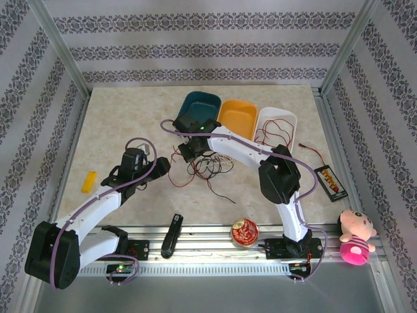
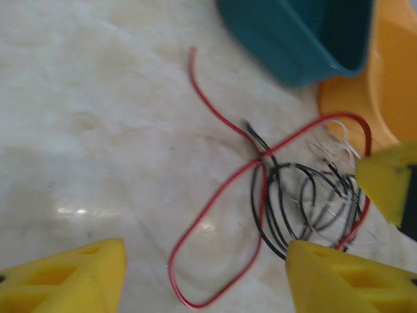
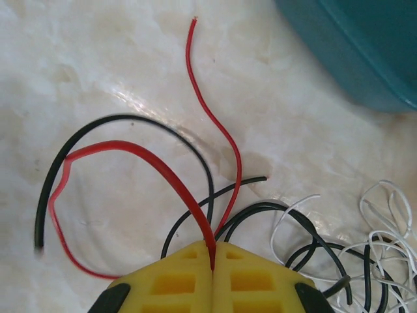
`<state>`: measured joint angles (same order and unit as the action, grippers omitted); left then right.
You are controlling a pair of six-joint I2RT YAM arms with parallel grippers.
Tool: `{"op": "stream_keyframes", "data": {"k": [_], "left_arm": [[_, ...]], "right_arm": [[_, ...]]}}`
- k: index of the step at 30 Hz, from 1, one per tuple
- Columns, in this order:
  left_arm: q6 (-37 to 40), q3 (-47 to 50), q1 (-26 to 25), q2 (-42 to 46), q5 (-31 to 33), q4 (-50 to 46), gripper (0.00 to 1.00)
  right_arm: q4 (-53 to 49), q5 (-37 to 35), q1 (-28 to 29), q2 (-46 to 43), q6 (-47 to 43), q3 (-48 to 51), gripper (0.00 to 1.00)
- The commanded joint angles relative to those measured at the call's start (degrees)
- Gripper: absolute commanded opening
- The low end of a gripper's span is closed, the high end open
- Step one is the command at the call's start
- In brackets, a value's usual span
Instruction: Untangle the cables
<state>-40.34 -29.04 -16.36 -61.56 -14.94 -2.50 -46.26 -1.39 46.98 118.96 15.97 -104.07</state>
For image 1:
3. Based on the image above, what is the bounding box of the thin white cable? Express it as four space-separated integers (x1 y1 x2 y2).
198 156 229 173
208 155 236 173

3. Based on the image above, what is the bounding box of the teal plastic bin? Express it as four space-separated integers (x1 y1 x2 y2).
177 91 222 131

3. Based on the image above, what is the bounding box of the orange plastic bin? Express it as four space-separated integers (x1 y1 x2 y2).
214 99 260 143

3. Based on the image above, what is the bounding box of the small yellow block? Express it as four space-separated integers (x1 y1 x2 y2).
80 171 98 194

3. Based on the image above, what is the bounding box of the black stapler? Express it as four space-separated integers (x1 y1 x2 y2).
160 215 184 260

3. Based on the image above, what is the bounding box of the white plastic bin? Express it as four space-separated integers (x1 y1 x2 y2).
253 106 298 154

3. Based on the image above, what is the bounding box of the round red gold tin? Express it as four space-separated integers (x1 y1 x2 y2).
230 218 261 248

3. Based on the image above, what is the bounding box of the small controller board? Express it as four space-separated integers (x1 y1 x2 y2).
106 263 135 275
288 261 312 274

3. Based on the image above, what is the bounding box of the pink plush doll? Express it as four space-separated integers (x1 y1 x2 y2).
338 208 379 267

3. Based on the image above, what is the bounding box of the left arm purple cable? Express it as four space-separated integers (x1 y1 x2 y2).
50 138 159 291

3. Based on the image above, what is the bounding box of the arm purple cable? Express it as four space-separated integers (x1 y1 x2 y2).
50 138 159 291
160 119 328 284

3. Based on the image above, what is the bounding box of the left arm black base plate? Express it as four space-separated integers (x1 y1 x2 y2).
125 239 151 261

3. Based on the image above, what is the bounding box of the aluminium mounting rail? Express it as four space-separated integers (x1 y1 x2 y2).
31 224 384 263

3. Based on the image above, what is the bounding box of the perforated grey cable duct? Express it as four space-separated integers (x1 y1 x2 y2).
70 262 291 276

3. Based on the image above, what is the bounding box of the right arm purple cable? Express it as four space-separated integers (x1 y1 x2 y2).
160 119 328 284

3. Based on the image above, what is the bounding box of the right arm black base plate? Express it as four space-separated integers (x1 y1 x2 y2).
265 237 324 261

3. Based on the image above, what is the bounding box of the aluminium frame post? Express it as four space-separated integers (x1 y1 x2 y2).
319 0 382 95
31 0 91 98

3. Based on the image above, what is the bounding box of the aluminium side rail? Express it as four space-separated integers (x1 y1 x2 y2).
311 86 392 313

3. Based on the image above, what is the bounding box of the black circuit board with wire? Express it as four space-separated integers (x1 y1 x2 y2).
298 143 349 201

